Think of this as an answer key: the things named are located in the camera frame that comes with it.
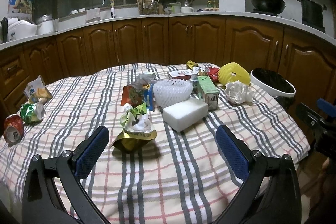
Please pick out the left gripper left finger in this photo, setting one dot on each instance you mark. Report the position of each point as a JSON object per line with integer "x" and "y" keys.
{"x": 41, "y": 200}

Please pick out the gold green snack wrapper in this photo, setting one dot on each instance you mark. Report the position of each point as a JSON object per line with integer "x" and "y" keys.
{"x": 137, "y": 129}

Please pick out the yellow foam fruit net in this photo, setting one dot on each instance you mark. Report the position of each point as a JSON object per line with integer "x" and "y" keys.
{"x": 232, "y": 72}

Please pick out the white tissue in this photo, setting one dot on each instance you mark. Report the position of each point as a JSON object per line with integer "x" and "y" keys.
{"x": 238, "y": 93}

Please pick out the cartoon chef snack wrapper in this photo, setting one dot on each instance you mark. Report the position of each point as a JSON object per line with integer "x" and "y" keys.
{"x": 198, "y": 71}

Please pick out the white foam block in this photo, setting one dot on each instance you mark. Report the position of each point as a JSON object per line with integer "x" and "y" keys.
{"x": 184, "y": 114}

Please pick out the crushed green can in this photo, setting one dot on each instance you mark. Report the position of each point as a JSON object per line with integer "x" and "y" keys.
{"x": 32, "y": 113}

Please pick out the red sauce packet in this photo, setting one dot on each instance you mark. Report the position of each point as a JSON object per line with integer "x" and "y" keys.
{"x": 213, "y": 73}

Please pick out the utensil drying rack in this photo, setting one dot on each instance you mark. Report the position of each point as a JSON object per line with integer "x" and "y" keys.
{"x": 150, "y": 7}

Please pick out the white foam fruit net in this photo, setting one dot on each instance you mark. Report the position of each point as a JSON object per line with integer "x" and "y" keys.
{"x": 171, "y": 91}

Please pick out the white blue milk carton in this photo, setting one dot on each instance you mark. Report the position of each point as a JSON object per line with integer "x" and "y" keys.
{"x": 36, "y": 90}

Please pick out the red white 1928 box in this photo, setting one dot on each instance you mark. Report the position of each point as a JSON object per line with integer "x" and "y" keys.
{"x": 180, "y": 74}

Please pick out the wooden lower cabinets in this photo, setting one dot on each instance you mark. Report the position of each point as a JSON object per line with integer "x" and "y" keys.
{"x": 302, "y": 55}

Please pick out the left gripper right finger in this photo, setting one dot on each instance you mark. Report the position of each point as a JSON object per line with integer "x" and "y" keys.
{"x": 270, "y": 190}

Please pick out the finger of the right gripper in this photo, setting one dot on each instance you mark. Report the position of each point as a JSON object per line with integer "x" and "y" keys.
{"x": 312, "y": 119}
{"x": 326, "y": 107}

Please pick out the orange blue snack bag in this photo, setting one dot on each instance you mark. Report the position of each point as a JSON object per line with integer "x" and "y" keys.
{"x": 136, "y": 96}

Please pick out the green drink carton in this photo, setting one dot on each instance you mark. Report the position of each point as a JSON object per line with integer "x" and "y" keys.
{"x": 207, "y": 92}

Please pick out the crushed red can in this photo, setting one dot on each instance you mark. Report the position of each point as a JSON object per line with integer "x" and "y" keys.
{"x": 14, "y": 131}

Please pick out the yellow snack wrapper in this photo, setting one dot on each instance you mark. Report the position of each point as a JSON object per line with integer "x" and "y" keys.
{"x": 190, "y": 64}

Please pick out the silver wrapper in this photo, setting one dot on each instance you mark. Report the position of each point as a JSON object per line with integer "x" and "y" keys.
{"x": 144, "y": 79}

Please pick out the black stock pot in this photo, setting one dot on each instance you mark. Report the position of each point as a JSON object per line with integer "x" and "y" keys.
{"x": 312, "y": 14}

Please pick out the plaid tablecloth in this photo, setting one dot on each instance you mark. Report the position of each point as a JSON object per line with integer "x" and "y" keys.
{"x": 179, "y": 177}

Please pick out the black wok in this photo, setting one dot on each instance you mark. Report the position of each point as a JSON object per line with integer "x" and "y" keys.
{"x": 273, "y": 7}

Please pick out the white mug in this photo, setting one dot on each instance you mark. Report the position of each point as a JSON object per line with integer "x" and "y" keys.
{"x": 187, "y": 9}

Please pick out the white trash bin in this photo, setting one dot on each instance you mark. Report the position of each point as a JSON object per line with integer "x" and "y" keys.
{"x": 272, "y": 82}

